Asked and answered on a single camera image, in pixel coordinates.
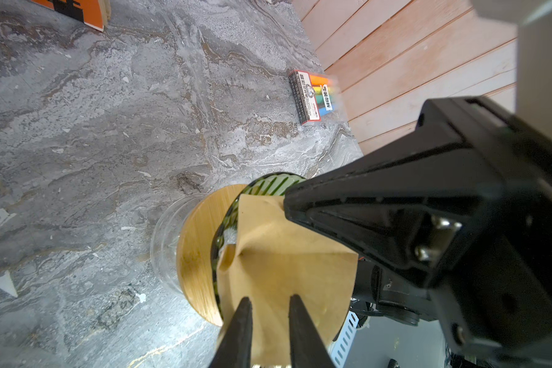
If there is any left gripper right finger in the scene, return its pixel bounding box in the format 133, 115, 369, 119
288, 294, 335, 368

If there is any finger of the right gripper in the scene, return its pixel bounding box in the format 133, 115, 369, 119
284, 98, 510, 288

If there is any wooden dripper ring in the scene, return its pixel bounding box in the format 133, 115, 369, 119
175, 183, 249, 328

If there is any clear glass cup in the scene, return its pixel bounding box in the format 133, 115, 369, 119
150, 193, 205, 294

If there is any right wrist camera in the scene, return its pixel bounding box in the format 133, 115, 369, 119
472, 0, 552, 140

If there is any orange coffee filter box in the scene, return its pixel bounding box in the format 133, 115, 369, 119
32, 0, 112, 32

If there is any green glass dripper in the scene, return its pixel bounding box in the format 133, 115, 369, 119
210, 172, 306, 317

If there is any coloured marker pack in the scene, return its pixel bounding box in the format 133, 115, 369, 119
288, 70, 343, 125

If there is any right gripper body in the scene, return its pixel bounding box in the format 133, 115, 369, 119
423, 183, 552, 367

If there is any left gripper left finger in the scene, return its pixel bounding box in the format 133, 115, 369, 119
209, 297, 253, 368

